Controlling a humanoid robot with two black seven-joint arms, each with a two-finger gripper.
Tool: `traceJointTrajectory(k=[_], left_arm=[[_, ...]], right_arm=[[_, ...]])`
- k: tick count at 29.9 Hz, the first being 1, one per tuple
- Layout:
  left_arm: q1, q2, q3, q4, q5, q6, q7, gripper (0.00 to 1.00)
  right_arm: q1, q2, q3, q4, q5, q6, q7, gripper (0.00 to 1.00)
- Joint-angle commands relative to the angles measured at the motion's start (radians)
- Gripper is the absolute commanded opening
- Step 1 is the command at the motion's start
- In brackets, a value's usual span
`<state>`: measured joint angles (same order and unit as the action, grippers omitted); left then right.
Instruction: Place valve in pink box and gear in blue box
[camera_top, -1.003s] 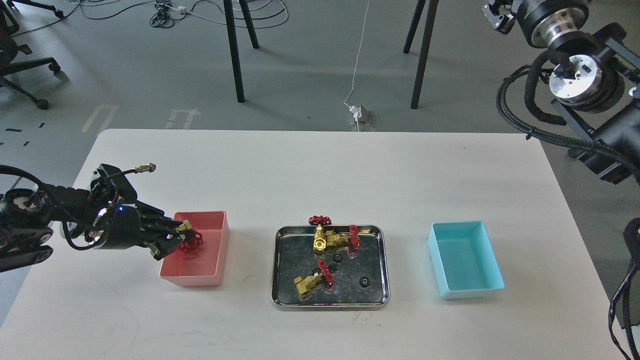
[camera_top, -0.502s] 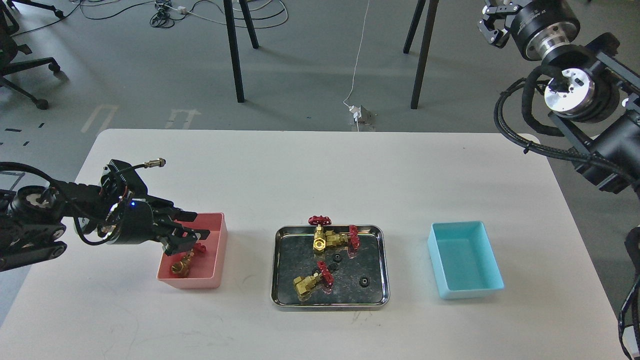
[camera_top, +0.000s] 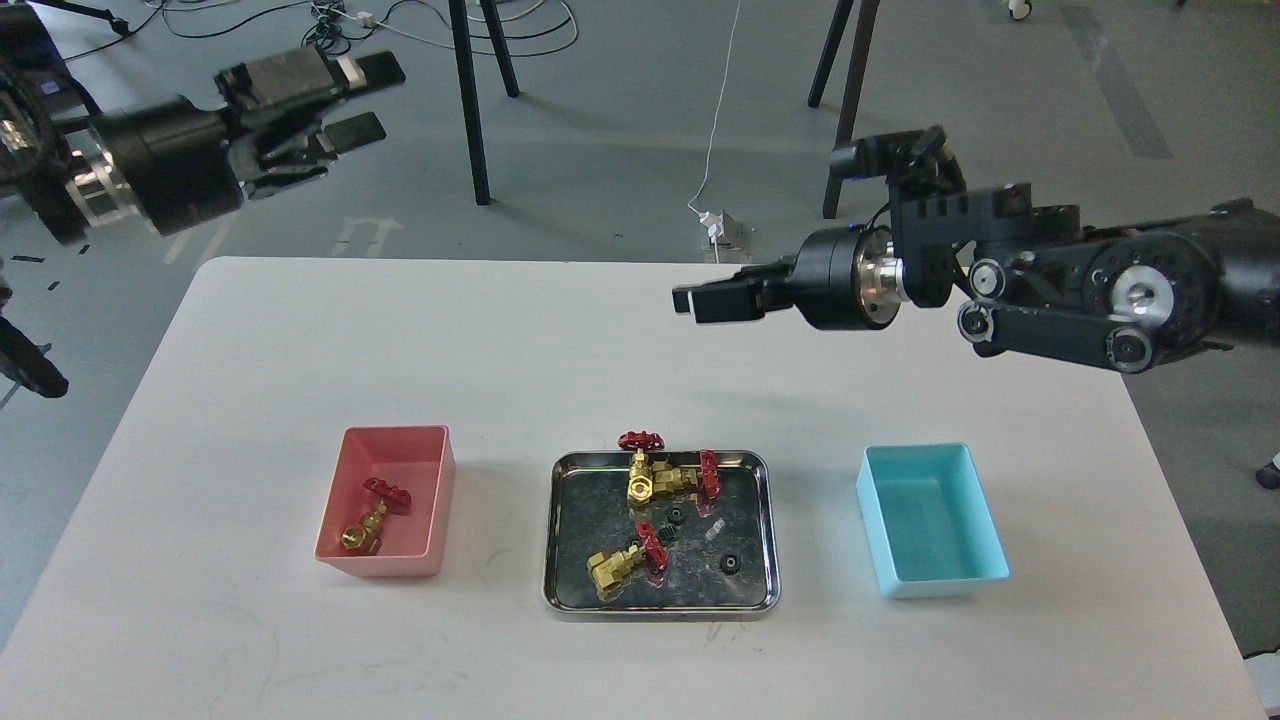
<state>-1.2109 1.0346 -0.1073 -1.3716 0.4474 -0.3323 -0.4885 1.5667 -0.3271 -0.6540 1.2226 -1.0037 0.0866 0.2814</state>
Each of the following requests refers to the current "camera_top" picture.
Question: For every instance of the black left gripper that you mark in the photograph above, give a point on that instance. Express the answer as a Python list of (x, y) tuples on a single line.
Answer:
[(178, 166)]

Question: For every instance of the brass valve upright red handle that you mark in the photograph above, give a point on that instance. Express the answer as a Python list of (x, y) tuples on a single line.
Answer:
[(641, 475)]

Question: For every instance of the light blue plastic box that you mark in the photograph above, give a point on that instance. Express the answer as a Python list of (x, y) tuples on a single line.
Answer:
[(929, 528)]

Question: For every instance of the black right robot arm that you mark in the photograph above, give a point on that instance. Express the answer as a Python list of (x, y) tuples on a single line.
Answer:
[(1036, 281)]

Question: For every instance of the white power adapter on floor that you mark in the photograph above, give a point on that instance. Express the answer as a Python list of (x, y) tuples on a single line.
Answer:
[(727, 239)]

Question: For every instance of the pink plastic box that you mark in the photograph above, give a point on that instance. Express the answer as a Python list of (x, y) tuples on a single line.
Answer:
[(419, 459)]

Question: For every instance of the brass valve red handle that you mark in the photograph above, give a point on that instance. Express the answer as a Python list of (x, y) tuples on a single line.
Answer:
[(641, 475), (364, 537), (609, 572), (671, 480)]

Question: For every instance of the shiny metal tray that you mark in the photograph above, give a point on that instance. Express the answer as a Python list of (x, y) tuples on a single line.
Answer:
[(589, 513)]

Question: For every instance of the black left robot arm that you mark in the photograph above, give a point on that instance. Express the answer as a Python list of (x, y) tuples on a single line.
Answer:
[(44, 108)]

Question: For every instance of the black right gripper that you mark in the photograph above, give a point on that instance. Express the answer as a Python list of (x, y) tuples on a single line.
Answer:
[(843, 279)]

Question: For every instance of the brass valve red handle bottom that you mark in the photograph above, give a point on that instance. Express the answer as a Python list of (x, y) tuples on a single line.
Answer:
[(609, 572)]

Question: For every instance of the black stand legs left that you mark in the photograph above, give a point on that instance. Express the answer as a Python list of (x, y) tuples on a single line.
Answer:
[(464, 59)]

